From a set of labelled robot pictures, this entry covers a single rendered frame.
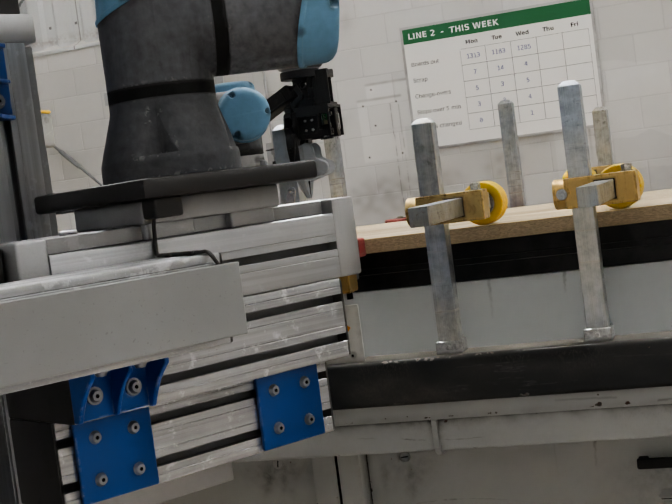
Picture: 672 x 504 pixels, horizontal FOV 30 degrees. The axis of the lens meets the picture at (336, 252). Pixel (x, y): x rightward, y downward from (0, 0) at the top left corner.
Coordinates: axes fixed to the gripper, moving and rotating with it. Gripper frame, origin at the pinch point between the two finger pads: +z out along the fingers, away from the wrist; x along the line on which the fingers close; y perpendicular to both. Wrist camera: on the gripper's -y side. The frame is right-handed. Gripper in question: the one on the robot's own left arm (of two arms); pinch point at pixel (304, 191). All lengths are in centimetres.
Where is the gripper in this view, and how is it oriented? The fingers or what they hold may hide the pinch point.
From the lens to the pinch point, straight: 212.1
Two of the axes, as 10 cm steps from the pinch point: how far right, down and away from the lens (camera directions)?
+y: 9.4, -1.1, -3.2
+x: 3.1, -0.9, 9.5
